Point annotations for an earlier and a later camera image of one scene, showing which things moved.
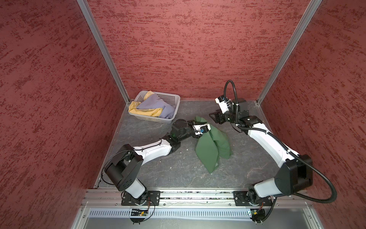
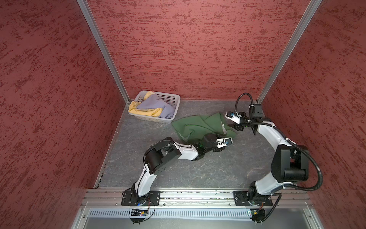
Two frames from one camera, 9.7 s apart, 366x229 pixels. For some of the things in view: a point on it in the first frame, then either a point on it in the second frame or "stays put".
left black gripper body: (192, 122) to (214, 148)
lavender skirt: (153, 101) stays put
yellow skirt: (154, 112) stays put
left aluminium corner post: (87, 14) stays put
